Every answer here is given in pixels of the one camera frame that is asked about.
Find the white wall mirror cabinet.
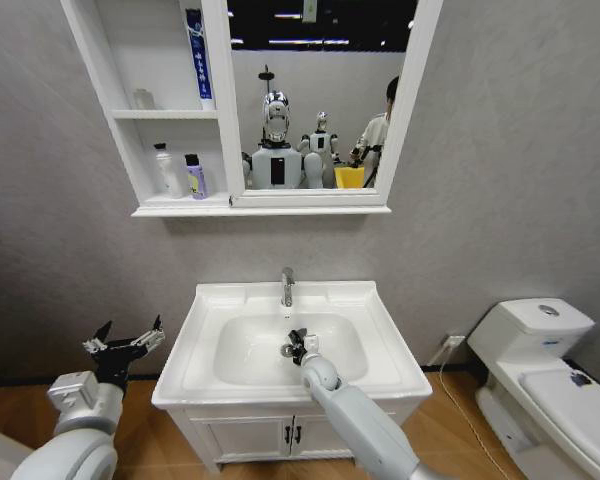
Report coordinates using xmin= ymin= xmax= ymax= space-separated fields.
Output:
xmin=59 ymin=0 xmax=444 ymax=218

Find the small translucent jar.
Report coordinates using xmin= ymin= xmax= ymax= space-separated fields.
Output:
xmin=131 ymin=87 xmax=158 ymax=112

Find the purple bottle black cap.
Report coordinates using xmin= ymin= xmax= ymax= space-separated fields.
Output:
xmin=184 ymin=152 xmax=211 ymax=202

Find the blue white toothpaste tube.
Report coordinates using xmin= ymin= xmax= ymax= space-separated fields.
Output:
xmin=184 ymin=6 xmax=217 ymax=112

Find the yellow bin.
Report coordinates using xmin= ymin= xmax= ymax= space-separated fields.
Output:
xmin=333 ymin=165 xmax=367 ymax=191

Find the cabinet mirror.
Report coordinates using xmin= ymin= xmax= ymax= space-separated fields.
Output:
xmin=226 ymin=0 xmax=419 ymax=191

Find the person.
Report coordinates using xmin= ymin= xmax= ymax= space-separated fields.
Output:
xmin=348 ymin=74 xmax=401 ymax=191

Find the white vanity cabinet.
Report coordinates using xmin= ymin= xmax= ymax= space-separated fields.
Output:
xmin=166 ymin=398 xmax=422 ymax=475

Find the chrome faucet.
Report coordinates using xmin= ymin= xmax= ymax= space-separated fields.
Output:
xmin=280 ymin=266 xmax=297 ymax=308

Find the white bottle black cap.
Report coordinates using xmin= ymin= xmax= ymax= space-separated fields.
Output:
xmin=152 ymin=141 xmax=186 ymax=200

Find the white power cable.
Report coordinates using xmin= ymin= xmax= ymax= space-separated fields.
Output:
xmin=426 ymin=344 xmax=512 ymax=480

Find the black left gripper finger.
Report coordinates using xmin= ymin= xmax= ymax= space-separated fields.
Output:
xmin=81 ymin=320 xmax=115 ymax=356
xmin=128 ymin=314 xmax=167 ymax=352

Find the white ceramic washbasin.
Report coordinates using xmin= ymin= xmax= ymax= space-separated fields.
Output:
xmin=151 ymin=280 xmax=434 ymax=413

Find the white toilet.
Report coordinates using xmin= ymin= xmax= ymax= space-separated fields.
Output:
xmin=466 ymin=297 xmax=600 ymax=480

